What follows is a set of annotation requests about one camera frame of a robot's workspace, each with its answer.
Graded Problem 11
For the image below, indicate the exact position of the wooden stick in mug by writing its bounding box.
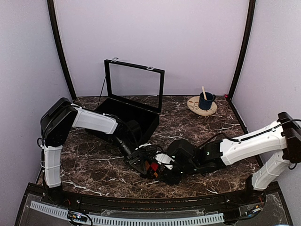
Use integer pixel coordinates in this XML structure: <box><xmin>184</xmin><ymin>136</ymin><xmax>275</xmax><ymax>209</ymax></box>
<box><xmin>202</xmin><ymin>86</ymin><xmax>207</xmax><ymax>100</ymax></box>

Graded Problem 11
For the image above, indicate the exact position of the right black corner post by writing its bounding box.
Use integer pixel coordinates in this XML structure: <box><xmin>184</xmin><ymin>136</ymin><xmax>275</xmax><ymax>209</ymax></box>
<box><xmin>228</xmin><ymin>0</ymin><xmax>256</xmax><ymax>101</ymax></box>

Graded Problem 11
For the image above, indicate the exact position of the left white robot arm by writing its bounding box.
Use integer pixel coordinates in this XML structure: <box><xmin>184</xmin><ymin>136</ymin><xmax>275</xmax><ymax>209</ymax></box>
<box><xmin>37</xmin><ymin>98</ymin><xmax>160</xmax><ymax>205</ymax></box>

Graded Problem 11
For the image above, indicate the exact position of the white slotted cable duct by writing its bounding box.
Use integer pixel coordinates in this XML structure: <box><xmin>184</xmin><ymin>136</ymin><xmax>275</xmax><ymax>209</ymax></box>
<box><xmin>29</xmin><ymin>201</ymin><xmax>225</xmax><ymax>226</ymax></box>

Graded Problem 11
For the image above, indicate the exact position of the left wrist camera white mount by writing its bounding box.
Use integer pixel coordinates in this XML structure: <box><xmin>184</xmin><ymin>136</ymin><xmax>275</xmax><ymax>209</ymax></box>
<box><xmin>135</xmin><ymin>143</ymin><xmax>152</xmax><ymax>150</ymax></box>

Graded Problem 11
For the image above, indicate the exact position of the black corner post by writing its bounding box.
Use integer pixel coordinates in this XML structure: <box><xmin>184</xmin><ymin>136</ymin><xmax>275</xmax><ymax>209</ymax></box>
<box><xmin>47</xmin><ymin>0</ymin><xmax>77</xmax><ymax>101</ymax></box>
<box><xmin>228</xmin><ymin>0</ymin><xmax>256</xmax><ymax>101</ymax></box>

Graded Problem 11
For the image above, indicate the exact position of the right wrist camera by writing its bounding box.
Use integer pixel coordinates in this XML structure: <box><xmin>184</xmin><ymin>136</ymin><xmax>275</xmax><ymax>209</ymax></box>
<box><xmin>166</xmin><ymin>139</ymin><xmax>197</xmax><ymax>165</ymax></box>

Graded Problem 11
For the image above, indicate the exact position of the black display box with lid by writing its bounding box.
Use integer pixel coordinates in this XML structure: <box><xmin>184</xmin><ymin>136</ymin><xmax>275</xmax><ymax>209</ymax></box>
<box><xmin>96</xmin><ymin>59</ymin><xmax>165</xmax><ymax>144</ymax></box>

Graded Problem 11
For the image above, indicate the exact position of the left black corner post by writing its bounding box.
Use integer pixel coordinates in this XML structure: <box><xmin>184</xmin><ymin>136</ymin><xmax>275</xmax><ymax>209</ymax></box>
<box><xmin>47</xmin><ymin>0</ymin><xmax>77</xmax><ymax>101</ymax></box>

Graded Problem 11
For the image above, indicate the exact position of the argyle patterned sock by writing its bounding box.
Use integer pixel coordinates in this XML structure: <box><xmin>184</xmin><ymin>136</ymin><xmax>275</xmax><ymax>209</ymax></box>
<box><xmin>142</xmin><ymin>161</ymin><xmax>162</xmax><ymax>179</ymax></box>

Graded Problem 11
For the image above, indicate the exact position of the dark blue mug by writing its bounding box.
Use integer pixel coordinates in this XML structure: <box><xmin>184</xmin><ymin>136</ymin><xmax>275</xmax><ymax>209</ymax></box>
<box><xmin>199</xmin><ymin>92</ymin><xmax>216</xmax><ymax>110</ymax></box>

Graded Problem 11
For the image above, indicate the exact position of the beige patterned saucer plate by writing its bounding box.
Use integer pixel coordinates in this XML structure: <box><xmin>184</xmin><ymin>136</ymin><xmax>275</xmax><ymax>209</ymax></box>
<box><xmin>187</xmin><ymin>96</ymin><xmax>218</xmax><ymax>116</ymax></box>

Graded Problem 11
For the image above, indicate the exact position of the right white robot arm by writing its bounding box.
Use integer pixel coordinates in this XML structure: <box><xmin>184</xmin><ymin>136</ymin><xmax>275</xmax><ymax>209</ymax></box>
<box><xmin>155</xmin><ymin>112</ymin><xmax>301</xmax><ymax>204</ymax></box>

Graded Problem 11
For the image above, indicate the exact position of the black front rail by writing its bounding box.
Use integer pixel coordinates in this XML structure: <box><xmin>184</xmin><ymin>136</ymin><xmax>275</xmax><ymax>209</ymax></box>
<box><xmin>54</xmin><ymin>190</ymin><xmax>266</xmax><ymax>211</ymax></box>

